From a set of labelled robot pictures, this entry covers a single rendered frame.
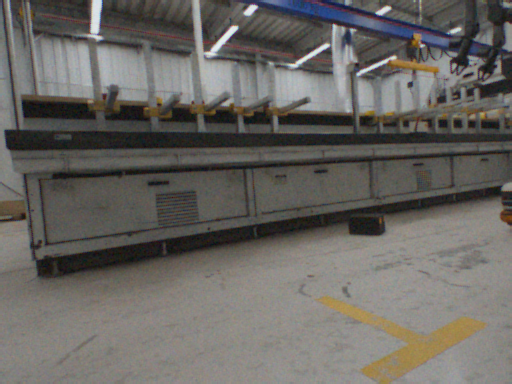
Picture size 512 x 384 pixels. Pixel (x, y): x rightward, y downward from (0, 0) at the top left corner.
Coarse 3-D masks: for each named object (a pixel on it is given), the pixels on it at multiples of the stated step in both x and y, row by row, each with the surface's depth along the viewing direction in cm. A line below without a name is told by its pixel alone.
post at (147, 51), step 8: (144, 48) 158; (144, 56) 159; (144, 64) 161; (152, 64) 160; (152, 72) 160; (152, 80) 160; (152, 88) 160; (152, 96) 160; (152, 104) 160; (152, 120) 160
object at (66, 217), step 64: (64, 128) 160; (128, 128) 175; (192, 128) 193; (256, 128) 215; (320, 128) 244; (384, 128) 281; (64, 192) 163; (128, 192) 178; (192, 192) 196; (256, 192) 216; (320, 192) 249; (384, 192) 286; (448, 192) 331; (64, 256) 162; (128, 256) 177
